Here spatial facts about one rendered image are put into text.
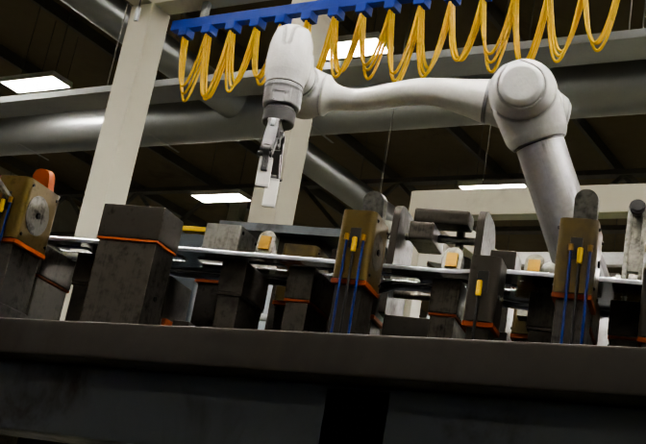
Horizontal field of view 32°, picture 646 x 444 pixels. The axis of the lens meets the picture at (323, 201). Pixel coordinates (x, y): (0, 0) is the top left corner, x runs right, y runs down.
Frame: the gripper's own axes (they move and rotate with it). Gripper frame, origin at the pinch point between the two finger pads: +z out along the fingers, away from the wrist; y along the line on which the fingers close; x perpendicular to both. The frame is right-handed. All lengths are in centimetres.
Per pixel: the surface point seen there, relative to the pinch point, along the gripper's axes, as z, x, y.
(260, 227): 10.7, 1.7, 8.2
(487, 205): -210, 74, -591
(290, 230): 11.0, 8.4, 9.8
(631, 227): 11, 74, 37
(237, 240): 18.6, 0.1, 23.3
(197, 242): 13.9, -12.8, 1.2
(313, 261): 28, 19, 49
